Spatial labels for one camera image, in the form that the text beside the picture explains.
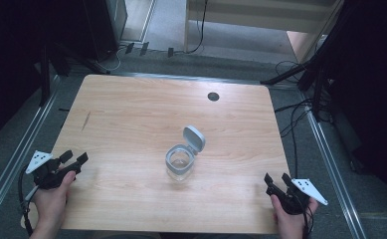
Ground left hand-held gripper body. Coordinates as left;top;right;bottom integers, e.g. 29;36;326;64
25;150;83;191

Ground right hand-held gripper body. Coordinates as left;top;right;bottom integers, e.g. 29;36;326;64
266;178;329;216

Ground clear jar with grey lid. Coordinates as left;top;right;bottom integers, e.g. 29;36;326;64
164;124;207;182

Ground person's left hand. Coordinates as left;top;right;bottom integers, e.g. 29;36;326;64
31;169;77;233

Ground person's right hand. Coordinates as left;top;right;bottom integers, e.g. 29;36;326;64
270;193;319;239

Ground black metal stand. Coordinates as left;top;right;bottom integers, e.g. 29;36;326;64
37;43;73;108
260;0;364;123

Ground black computer tower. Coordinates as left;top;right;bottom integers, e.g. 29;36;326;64
80;0;129;63

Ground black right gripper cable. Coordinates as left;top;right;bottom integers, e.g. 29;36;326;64
300;206;315;239

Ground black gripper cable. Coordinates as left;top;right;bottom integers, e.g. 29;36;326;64
17;164;36;237
300;206;315;239

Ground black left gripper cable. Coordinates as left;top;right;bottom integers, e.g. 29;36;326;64
17;164;36;237

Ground aluminium floor rail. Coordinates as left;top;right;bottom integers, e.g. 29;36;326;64
0;75;62;230
119;71;303;90
303;108;368;239

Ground black floor cables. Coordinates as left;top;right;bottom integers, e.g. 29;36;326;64
273;59;318;180

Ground white floor cable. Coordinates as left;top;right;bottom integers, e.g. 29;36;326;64
96;46;126;73

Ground white furniture frame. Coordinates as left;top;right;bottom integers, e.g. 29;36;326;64
183;0;345;63

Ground black hanging cable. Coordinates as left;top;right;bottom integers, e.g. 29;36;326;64
172;0;211;56

